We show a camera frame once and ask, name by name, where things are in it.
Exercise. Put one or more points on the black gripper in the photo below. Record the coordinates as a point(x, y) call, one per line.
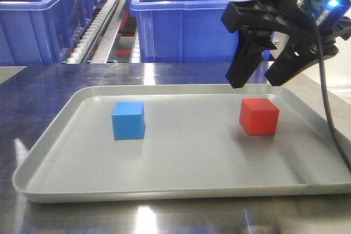
point(256, 20)

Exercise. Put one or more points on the red cube block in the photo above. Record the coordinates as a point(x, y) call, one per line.
point(258, 116)

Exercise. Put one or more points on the blue cube block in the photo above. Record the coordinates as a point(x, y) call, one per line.
point(128, 120)

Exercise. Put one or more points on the blue plastic bin right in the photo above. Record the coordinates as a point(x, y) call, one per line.
point(184, 31)

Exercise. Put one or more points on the grey metal tray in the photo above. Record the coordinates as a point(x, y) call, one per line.
point(193, 147)

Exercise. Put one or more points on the blue plastic bin left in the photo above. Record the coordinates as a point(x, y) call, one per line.
point(42, 31)

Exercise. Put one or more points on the white roller conveyor rail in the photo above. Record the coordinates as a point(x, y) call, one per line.
point(85, 45)

